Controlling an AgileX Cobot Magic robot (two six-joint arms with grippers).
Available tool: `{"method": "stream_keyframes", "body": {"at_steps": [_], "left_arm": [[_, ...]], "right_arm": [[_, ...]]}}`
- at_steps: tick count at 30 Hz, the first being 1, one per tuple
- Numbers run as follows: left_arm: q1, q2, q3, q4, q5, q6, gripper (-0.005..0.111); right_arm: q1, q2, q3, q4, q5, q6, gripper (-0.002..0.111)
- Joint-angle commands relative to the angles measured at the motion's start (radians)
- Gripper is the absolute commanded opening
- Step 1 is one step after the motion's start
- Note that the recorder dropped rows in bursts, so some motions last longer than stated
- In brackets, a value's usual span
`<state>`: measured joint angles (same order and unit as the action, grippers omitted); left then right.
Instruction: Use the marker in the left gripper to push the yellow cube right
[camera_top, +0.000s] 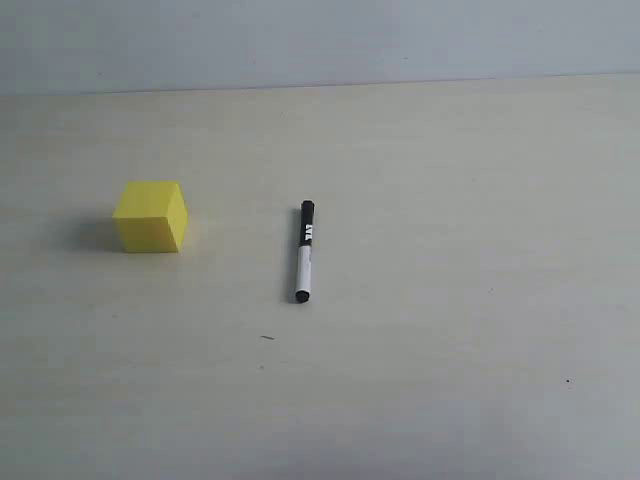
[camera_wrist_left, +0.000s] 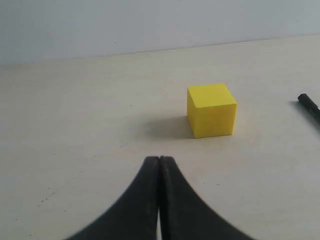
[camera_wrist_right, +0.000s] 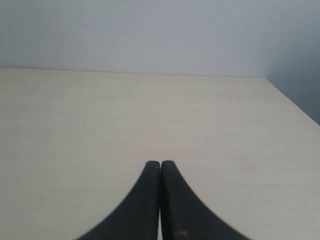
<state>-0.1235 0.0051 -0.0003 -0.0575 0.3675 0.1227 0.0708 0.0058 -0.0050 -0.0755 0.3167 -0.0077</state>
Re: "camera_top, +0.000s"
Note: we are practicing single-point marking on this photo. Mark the black and white marker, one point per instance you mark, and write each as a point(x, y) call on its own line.
point(304, 271)

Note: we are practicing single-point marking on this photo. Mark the yellow cube block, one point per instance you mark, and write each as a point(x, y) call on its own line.
point(151, 217)

